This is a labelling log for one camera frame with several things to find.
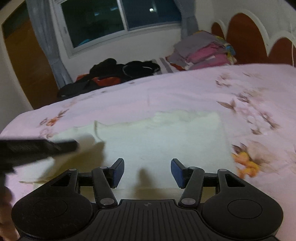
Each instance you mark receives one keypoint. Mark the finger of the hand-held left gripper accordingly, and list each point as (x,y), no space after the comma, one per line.
(34,148)

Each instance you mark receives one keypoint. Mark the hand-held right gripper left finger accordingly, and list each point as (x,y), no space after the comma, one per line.
(119,172)

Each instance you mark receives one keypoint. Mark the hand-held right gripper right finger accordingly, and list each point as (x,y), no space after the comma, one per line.
(175,172)

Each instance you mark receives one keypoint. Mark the white small garment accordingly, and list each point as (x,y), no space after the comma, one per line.
(161,143)

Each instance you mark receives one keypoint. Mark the person's left forearm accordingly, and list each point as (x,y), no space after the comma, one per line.
(5,208)

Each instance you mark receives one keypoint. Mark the black clothes heap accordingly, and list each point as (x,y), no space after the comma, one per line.
(129,68)

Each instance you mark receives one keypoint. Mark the pile of folded clothes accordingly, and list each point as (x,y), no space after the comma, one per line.
(203,53)

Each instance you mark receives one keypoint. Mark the dark cloth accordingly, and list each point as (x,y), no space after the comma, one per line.
(71,90)

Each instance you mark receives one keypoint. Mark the pink floral bedsheet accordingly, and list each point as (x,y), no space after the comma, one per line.
(185,92)

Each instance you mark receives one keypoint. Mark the brown wooden door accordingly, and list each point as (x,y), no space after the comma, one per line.
(25,64)

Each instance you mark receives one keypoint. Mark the red orange garment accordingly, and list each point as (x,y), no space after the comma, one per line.
(106,81)

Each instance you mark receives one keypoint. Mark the grey curtain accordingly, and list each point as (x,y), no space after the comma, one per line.
(49,46)
(187,16)

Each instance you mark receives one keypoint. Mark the grey striped cloth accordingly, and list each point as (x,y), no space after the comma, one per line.
(165,66)

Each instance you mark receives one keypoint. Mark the white framed window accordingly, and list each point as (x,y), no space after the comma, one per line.
(104,20)

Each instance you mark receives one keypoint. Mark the brown scalloped headboard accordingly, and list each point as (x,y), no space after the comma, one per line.
(249,39)

